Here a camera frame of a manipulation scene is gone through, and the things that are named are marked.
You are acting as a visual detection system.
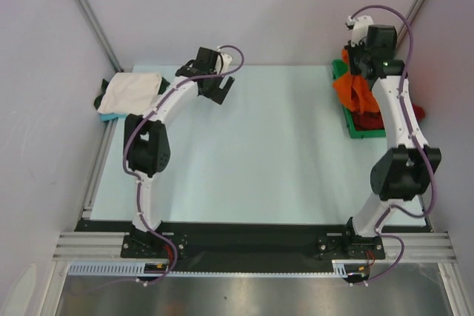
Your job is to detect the orange t shirt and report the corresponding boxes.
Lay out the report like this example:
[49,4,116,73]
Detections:
[333,70,380,114]

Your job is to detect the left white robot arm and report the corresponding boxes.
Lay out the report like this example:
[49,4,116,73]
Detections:
[122,45,244,257]

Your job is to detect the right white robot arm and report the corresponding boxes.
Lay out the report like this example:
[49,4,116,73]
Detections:
[341,17,441,258]

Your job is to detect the green plastic bin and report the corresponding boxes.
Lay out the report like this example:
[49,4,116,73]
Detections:
[331,59,386,139]

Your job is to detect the dark red t shirt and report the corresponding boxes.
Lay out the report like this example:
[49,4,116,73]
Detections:
[350,104,426,131]

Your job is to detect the folded white t shirt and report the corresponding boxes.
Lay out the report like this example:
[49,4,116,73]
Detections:
[97,73,163,115]

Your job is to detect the folded light blue t shirt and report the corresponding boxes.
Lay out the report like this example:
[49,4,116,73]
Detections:
[99,113,127,122]

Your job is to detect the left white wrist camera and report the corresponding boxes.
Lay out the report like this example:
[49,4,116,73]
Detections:
[215,47,233,73]

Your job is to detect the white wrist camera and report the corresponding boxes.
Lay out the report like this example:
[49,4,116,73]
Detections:
[215,47,233,73]
[346,16,373,47]

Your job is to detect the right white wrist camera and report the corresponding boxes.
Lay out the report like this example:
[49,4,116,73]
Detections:
[346,16,373,47]

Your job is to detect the left aluminium corner post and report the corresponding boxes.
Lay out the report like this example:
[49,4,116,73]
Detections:
[74,0,123,73]

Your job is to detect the left aluminium side rail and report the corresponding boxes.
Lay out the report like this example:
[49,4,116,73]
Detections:
[79,119,117,220]

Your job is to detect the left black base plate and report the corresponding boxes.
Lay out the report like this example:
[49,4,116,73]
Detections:
[120,234,187,259]

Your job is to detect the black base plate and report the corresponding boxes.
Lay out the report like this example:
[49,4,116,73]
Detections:
[317,235,385,260]
[120,234,187,259]

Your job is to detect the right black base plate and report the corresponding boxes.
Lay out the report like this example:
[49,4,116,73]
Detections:
[317,235,385,260]

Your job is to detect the white slotted cable duct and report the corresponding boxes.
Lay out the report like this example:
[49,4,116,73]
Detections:
[68,261,367,278]

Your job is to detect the aluminium front rail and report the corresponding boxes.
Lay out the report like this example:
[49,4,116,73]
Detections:
[53,232,457,263]

